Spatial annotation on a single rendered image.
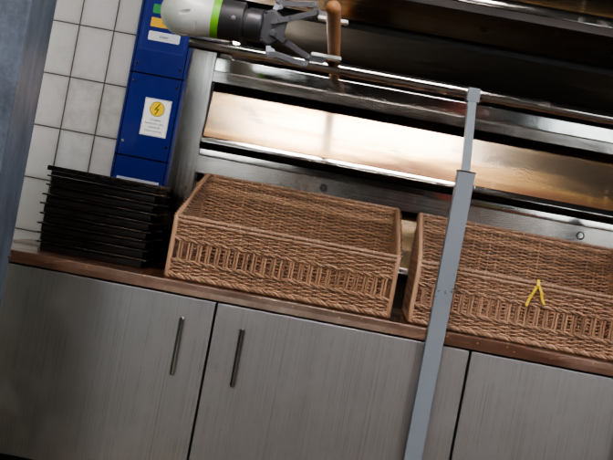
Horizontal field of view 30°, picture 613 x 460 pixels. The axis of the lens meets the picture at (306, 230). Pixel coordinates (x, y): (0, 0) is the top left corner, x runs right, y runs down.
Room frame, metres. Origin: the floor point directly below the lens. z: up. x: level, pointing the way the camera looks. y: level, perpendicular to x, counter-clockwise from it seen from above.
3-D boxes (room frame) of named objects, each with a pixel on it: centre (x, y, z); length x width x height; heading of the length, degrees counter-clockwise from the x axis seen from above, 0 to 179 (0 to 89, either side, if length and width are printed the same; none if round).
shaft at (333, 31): (3.08, 0.01, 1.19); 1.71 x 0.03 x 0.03; 179
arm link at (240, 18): (2.63, 0.25, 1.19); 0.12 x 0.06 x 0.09; 179
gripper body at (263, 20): (2.62, 0.18, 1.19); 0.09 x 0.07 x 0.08; 89
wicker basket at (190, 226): (2.96, 0.04, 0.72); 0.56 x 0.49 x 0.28; 89
